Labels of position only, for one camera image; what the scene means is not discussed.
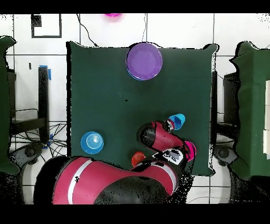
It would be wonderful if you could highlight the large blue bowl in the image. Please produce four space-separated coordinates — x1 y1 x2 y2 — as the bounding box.
126 70 145 81

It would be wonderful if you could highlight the black equipment base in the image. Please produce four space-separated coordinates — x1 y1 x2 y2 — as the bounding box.
9 143 44 165
213 144 239 167

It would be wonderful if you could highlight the blue cup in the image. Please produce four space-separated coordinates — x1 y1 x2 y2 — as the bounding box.
168 113 186 131

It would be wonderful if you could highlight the dark green tablecloth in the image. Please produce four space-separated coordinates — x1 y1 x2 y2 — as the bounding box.
66 41 218 177
0 35 20 175
229 41 270 181

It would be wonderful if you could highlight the small blue bowl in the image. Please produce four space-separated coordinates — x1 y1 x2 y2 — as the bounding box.
80 131 104 155

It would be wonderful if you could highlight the small pinkish red bowl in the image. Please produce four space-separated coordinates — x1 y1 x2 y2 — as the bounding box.
184 141 197 162

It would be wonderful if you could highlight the purple bowl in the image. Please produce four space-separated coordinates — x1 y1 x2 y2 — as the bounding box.
126 42 163 81

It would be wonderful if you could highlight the large pink bowl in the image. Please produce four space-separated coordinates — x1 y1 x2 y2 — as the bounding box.
104 13 123 22

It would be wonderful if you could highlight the black metal stand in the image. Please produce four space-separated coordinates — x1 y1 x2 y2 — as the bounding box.
8 66 52 143
210 70 241 141

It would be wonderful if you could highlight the orange cup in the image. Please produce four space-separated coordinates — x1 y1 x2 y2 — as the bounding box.
131 151 147 167

